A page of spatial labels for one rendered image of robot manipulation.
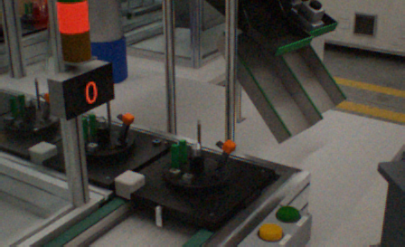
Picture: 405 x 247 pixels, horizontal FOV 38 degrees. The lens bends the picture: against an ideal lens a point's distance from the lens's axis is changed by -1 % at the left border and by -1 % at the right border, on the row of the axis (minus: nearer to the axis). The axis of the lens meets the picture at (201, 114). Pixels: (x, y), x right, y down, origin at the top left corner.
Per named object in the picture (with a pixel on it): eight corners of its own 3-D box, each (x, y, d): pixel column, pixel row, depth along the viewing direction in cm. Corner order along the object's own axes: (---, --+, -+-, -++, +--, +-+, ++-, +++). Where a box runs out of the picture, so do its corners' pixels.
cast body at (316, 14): (319, 33, 141) (332, 9, 136) (308, 36, 138) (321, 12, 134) (294, 14, 144) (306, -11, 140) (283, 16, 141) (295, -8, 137)
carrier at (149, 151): (177, 149, 138) (176, 99, 134) (108, 194, 120) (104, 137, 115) (101, 127, 151) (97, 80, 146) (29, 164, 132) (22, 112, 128)
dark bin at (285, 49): (309, 45, 134) (323, 18, 129) (274, 58, 125) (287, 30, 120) (226, -21, 145) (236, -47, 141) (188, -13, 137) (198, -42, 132)
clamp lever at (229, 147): (224, 172, 118) (237, 144, 114) (219, 176, 117) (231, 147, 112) (211, 162, 119) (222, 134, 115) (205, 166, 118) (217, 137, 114)
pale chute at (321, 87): (335, 107, 152) (347, 98, 149) (306, 121, 143) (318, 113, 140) (277, 19, 157) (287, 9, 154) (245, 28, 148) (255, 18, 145)
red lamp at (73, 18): (95, 28, 100) (93, 0, 98) (74, 34, 97) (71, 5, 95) (74, 24, 103) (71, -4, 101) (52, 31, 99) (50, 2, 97)
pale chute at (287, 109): (311, 127, 141) (324, 118, 137) (278, 145, 132) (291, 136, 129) (249, 31, 145) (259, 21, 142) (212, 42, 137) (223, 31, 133)
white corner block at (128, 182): (146, 192, 120) (145, 175, 119) (132, 202, 117) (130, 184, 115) (128, 185, 123) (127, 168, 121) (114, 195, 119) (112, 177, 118)
